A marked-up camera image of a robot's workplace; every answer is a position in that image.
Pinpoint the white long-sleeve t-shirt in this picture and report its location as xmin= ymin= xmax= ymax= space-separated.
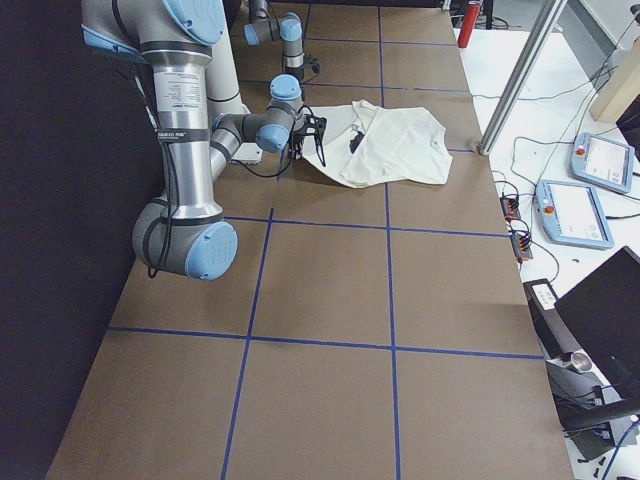
xmin=303 ymin=100 xmax=453 ymax=188

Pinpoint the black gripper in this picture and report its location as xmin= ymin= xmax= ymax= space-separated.
xmin=289 ymin=132 xmax=306 ymax=161

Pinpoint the far teach pendant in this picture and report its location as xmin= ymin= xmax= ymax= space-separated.
xmin=570 ymin=132 xmax=635 ymax=194

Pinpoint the black power adapter box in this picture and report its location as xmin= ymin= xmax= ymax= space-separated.
xmin=523 ymin=279 xmax=581 ymax=359

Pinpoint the teach pendant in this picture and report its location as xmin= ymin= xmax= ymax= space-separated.
xmin=535 ymin=180 xmax=614 ymax=250
xmin=570 ymin=132 xmax=635 ymax=194

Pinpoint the black monitor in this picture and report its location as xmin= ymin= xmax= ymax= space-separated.
xmin=555 ymin=246 xmax=639 ymax=398

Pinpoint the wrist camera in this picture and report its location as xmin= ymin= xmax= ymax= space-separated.
xmin=304 ymin=56 xmax=321 ymax=75
xmin=305 ymin=114 xmax=327 ymax=145

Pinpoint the aluminium frame post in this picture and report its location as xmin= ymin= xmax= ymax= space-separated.
xmin=477 ymin=0 xmax=568 ymax=156

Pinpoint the near teach pendant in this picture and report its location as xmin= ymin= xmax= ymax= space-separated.
xmin=535 ymin=180 xmax=614 ymax=250

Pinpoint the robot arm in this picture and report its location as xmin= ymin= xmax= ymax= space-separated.
xmin=81 ymin=1 xmax=313 ymax=281
xmin=243 ymin=1 xmax=305 ymax=81

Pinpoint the red cylinder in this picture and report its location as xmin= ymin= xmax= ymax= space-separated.
xmin=457 ymin=0 xmax=482 ymax=49

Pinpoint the orange connector box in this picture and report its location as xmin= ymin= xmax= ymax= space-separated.
xmin=500 ymin=195 xmax=522 ymax=221
xmin=510 ymin=231 xmax=533 ymax=263

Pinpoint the metal cup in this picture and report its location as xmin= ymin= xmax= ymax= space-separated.
xmin=568 ymin=351 xmax=593 ymax=374

